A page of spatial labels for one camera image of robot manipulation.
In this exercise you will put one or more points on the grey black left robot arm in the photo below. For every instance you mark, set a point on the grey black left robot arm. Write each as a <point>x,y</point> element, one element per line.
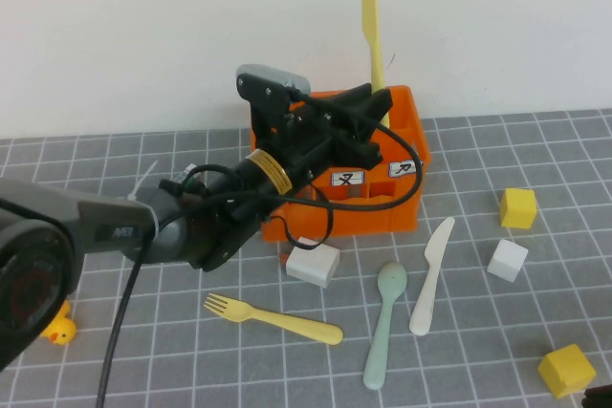
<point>57,207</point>

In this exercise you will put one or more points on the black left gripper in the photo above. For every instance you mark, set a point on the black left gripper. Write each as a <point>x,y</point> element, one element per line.
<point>296,140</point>

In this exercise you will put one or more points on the yellow plastic knife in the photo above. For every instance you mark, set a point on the yellow plastic knife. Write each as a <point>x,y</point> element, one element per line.
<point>370,6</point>

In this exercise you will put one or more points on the yellow plastic fork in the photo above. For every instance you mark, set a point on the yellow plastic fork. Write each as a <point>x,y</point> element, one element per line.
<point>306,327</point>

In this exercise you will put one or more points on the orange plastic cutlery crate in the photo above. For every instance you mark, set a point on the orange plastic cutlery crate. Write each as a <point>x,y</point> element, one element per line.
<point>363,224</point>

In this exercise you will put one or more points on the white foam cube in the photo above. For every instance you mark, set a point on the white foam cube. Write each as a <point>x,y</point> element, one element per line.
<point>507,260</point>

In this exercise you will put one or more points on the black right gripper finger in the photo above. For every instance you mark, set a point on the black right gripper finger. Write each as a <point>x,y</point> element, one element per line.
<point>600,399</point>

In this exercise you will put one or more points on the yellow rubber duck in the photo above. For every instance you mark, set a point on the yellow rubber duck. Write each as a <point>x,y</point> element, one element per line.
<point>62,331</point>

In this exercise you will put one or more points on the white zip tie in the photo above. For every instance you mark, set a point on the white zip tie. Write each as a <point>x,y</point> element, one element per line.
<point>143,179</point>

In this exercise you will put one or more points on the grey white-grid tablecloth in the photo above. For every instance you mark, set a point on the grey white-grid tablecloth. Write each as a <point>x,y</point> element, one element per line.
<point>478,331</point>

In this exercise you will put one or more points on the yellow foam cube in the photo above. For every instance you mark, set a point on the yellow foam cube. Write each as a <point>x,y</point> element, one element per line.
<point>518,209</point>
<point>566,370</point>

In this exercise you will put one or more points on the white plastic knife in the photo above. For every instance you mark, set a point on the white plastic knife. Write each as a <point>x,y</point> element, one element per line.
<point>432,264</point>

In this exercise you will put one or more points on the pale green plastic spoon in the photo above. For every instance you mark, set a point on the pale green plastic spoon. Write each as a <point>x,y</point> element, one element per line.
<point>392,279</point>

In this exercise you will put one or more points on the white power adapter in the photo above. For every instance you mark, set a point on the white power adapter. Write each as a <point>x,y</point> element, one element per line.
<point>313,264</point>

